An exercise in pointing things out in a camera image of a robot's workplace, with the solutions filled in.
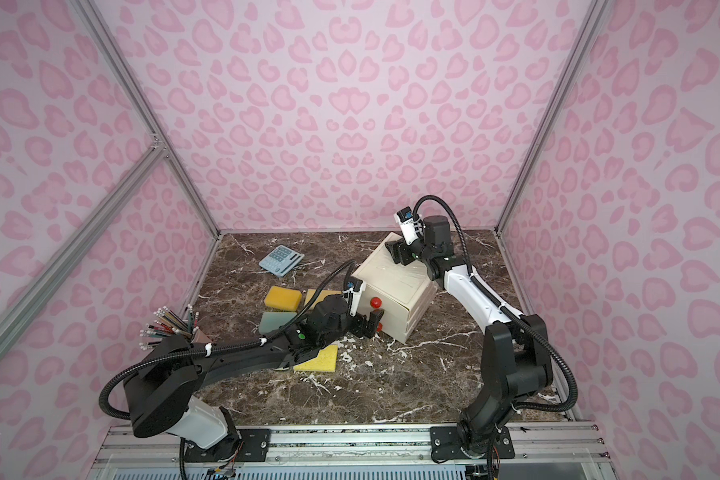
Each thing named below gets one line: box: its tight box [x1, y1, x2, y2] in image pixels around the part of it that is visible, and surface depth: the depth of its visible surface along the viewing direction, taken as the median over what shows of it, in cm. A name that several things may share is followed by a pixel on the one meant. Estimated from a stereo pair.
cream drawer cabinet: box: [352, 232, 437, 344], surface depth 80 cm
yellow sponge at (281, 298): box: [264, 286, 302, 312], surface depth 101 cm
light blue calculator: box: [258, 244, 305, 278], surface depth 111 cm
